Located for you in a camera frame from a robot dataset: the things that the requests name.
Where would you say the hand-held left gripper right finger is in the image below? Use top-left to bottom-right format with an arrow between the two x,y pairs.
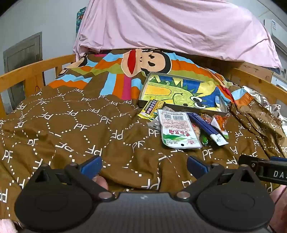
176,155 -> 260,200

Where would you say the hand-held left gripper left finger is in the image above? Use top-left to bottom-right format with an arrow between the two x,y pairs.
28,155 -> 114,200

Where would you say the green sausage stick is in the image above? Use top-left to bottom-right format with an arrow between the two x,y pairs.
200,132 -> 210,146

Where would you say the grey box with dinosaur drawing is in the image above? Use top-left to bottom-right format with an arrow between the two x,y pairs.
138,72 -> 231,112

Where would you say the blue and white snack packet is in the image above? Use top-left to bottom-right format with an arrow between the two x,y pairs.
187,113 -> 229,146

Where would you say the white and green snack packet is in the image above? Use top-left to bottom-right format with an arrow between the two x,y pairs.
157,109 -> 203,149

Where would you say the orange red snack packet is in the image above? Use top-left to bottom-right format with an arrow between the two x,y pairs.
199,113 -> 228,131

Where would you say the brown cartoon printed blanket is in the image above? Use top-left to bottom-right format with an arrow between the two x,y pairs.
0,48 -> 287,227

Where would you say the clear plastic snack packet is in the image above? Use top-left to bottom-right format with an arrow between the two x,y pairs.
147,106 -> 177,131

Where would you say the yellow snack packet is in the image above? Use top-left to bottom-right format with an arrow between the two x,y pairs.
137,99 -> 166,119

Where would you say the pink fuzzy cloth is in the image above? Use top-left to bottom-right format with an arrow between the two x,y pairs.
0,218 -> 18,233

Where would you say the white air conditioner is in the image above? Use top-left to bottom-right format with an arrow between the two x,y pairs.
263,18 -> 287,41

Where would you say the pink bed sheet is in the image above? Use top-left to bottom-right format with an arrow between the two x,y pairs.
72,0 -> 282,69

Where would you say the wooden bed frame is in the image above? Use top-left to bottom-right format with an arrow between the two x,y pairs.
0,54 -> 287,118

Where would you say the grey door frame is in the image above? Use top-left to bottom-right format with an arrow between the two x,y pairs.
3,32 -> 43,74

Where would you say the colourful wall cloth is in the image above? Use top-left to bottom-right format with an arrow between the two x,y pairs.
76,7 -> 87,34

